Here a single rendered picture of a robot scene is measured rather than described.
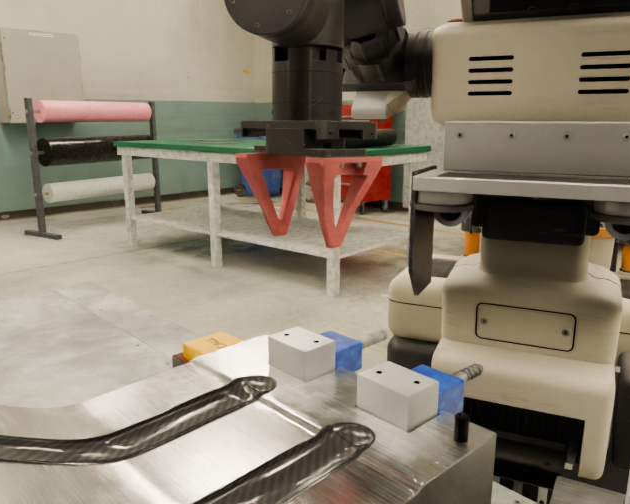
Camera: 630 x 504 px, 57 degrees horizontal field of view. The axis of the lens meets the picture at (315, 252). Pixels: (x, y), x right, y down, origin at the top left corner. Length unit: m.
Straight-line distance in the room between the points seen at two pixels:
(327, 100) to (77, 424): 0.31
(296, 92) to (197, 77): 7.72
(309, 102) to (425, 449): 0.26
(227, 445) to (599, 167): 0.51
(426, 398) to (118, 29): 7.35
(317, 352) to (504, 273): 0.38
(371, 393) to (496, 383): 0.37
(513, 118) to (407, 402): 0.44
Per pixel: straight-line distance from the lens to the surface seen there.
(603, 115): 0.75
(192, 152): 4.39
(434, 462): 0.40
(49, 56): 6.92
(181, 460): 0.42
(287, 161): 0.52
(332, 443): 0.42
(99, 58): 7.50
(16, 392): 0.76
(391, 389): 0.43
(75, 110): 6.06
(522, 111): 0.75
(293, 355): 0.50
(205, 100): 8.23
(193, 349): 0.71
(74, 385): 0.75
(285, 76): 0.46
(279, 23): 0.39
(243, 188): 8.12
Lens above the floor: 1.11
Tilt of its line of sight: 13 degrees down
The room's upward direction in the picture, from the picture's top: straight up
